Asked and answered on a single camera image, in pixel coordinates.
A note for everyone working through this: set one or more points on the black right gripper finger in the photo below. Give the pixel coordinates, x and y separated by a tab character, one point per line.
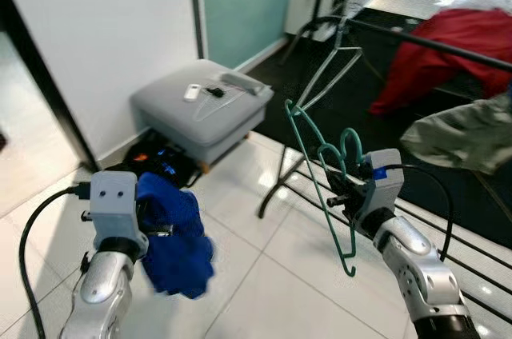
338	201
346	175

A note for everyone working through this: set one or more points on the blue garment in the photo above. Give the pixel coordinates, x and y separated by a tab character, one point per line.
176	251

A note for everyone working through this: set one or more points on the green plastic hanger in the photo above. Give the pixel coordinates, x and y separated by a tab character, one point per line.
352	130

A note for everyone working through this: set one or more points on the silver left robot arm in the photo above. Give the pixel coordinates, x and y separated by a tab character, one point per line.
100	291

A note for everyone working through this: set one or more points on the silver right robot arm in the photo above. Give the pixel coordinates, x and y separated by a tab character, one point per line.
416	267

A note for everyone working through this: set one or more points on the black orange bag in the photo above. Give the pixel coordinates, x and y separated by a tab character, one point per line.
160	163

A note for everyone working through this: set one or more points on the grey ottoman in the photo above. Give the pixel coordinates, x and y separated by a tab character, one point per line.
200	127

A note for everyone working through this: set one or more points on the grey-green shorts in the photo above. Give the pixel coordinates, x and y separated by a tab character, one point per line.
456	135

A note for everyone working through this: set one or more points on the white remote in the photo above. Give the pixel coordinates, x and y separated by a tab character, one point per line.
190	93

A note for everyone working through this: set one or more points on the grey remote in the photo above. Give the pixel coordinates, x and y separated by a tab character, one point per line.
240	81

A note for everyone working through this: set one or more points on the red cloth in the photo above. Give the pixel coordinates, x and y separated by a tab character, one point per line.
448	75

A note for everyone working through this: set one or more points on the black key fob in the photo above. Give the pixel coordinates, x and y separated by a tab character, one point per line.
214	92

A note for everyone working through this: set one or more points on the black metal clothes rack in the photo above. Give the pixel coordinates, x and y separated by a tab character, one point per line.
432	42

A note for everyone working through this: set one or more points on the white open shelf unit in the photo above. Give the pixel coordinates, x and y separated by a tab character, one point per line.
304	11

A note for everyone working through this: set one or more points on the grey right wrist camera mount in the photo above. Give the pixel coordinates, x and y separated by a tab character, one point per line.
382	191

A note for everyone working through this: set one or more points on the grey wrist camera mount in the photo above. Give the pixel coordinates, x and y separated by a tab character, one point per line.
382	191
116	203

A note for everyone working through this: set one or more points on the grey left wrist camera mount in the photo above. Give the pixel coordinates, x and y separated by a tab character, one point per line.
116	203

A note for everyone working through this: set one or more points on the black door frame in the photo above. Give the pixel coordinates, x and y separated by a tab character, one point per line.
44	75

